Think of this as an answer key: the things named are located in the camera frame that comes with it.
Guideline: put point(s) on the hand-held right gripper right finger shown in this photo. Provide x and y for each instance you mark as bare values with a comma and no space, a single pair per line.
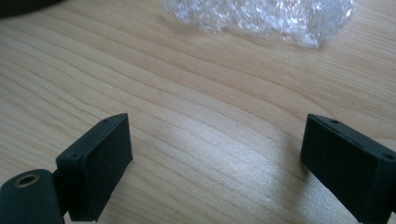
348,174

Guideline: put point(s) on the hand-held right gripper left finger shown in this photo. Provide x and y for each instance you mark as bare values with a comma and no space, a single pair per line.
93,174

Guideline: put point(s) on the clear plastic wrap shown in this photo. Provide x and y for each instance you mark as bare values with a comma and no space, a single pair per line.
261,18

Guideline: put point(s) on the dark round object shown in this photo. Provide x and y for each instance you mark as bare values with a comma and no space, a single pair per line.
21,6

